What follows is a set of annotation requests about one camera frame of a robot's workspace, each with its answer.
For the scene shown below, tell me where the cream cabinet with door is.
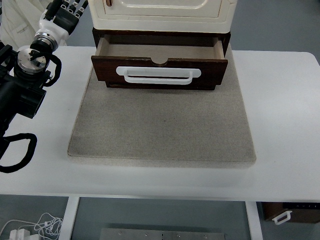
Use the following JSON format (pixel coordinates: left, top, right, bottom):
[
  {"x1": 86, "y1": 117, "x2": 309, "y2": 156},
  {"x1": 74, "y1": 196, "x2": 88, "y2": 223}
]
[{"x1": 87, "y1": 0, "x2": 237, "y2": 35}]

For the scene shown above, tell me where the grey fabric mat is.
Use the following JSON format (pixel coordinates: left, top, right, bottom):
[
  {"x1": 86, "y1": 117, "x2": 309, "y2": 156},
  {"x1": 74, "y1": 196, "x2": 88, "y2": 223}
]
[{"x1": 67, "y1": 47, "x2": 258, "y2": 169}]

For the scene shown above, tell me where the white drawer handle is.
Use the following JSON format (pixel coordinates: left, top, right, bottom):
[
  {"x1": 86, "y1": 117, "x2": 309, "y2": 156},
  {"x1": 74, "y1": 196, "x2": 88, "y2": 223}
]
[{"x1": 115, "y1": 66, "x2": 202, "y2": 85}]

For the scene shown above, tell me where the grey metal plate with screws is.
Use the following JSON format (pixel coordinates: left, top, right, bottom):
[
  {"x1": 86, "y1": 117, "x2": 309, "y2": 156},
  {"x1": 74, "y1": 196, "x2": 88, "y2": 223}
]
[{"x1": 99, "y1": 227, "x2": 227, "y2": 240}]

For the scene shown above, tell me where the brown wooden box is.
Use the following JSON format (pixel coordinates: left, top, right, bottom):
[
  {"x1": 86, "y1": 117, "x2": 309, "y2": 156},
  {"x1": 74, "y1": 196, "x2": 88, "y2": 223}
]
[{"x1": 262, "y1": 201, "x2": 320, "y2": 224}]

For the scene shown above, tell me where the white cable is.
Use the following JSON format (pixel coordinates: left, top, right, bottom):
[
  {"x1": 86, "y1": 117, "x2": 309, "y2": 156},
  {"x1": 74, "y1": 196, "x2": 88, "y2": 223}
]
[{"x1": 0, "y1": 212, "x2": 64, "y2": 240}]

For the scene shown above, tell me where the white table leg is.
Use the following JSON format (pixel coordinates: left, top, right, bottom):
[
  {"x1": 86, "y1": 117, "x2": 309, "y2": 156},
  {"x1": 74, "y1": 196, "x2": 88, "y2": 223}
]
[
  {"x1": 244, "y1": 201, "x2": 264, "y2": 240},
  {"x1": 59, "y1": 196, "x2": 80, "y2": 240}
]

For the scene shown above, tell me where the person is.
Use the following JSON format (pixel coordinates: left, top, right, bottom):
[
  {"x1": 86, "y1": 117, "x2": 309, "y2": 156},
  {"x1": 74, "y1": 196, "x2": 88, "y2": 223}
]
[{"x1": 0, "y1": 0, "x2": 51, "y2": 50}]

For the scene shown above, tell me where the white power adapter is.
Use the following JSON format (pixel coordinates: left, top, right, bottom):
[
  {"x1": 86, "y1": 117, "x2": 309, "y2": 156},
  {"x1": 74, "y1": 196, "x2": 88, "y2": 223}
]
[{"x1": 9, "y1": 228, "x2": 31, "y2": 240}]

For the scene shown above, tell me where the white box handle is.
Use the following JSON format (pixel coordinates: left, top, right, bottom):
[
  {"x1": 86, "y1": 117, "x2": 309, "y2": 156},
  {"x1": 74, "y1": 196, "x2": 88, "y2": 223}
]
[{"x1": 271, "y1": 210, "x2": 293, "y2": 226}]

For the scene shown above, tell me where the white and black hand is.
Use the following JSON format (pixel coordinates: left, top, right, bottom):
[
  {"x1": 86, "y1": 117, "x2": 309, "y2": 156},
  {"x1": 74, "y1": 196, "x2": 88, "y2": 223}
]
[{"x1": 37, "y1": 0, "x2": 90, "y2": 42}]

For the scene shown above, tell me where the dark wooden drawer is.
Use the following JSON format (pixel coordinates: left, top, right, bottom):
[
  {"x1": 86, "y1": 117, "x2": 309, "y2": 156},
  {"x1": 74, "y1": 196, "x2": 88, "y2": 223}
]
[{"x1": 90, "y1": 33, "x2": 229, "y2": 91}]

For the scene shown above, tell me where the black control panel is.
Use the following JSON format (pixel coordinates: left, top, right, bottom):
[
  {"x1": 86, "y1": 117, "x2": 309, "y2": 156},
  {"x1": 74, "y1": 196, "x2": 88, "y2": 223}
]
[{"x1": 282, "y1": 202, "x2": 320, "y2": 211}]

